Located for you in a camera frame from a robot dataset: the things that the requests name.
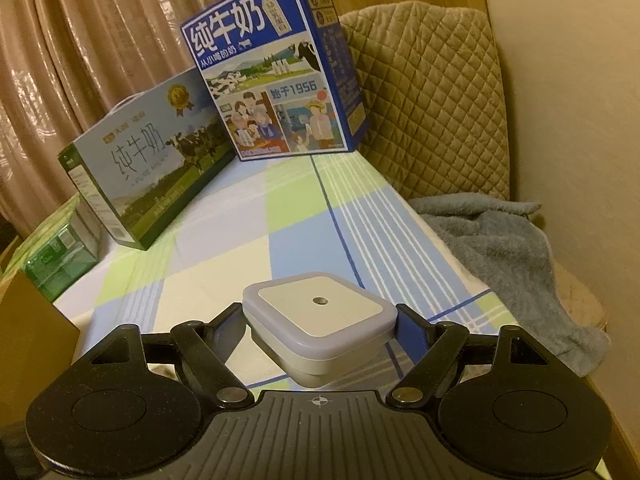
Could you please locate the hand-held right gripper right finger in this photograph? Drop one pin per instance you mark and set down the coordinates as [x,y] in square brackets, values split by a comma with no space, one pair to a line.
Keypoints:
[410,327]

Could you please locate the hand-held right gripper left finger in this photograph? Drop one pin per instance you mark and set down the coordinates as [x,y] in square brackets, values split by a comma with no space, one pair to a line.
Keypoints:
[227,327]

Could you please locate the white power adapter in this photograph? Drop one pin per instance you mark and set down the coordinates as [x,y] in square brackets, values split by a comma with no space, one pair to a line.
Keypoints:
[320,325]

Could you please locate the brown cardboard box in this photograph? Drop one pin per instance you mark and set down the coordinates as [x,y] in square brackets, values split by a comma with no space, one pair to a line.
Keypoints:
[35,330]

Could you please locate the grey-blue towel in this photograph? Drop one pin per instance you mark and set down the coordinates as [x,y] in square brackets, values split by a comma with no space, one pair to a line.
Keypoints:
[510,265]

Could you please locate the green carton pack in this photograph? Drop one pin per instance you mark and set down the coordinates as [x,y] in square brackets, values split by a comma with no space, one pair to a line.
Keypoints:
[60,255]

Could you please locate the green milk carton box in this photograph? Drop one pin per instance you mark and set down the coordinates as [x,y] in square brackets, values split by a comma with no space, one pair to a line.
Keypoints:
[150,160]

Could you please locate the chair with quilted cover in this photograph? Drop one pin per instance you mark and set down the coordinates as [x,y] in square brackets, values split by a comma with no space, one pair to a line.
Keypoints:
[430,100]

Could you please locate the blue milk carton box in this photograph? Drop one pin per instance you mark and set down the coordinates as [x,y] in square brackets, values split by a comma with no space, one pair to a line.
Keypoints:
[280,70]

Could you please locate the beige curtain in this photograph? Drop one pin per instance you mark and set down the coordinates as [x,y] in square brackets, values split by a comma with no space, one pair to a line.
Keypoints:
[100,60]

